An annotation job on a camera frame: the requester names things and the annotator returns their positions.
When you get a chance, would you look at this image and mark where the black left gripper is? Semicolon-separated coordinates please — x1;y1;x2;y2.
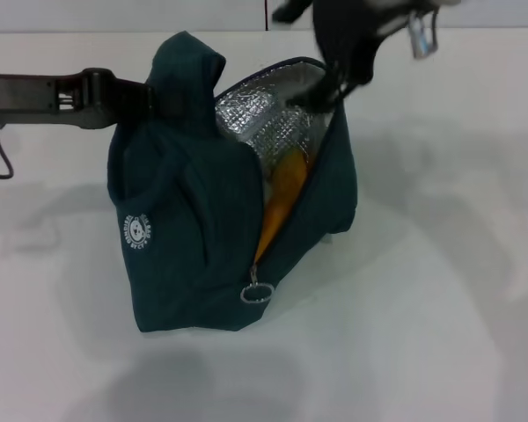
0;68;184;132

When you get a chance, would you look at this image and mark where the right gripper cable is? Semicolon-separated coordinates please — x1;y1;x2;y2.
407;9;439;59

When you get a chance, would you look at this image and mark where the dark teal insulated lunch bag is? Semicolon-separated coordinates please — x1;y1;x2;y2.
106;30;360;333

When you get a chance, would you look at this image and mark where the yellow banana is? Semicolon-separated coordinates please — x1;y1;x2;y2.
257;147;316;265

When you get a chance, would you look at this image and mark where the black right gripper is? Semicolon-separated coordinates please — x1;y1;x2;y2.
272;0;423;111

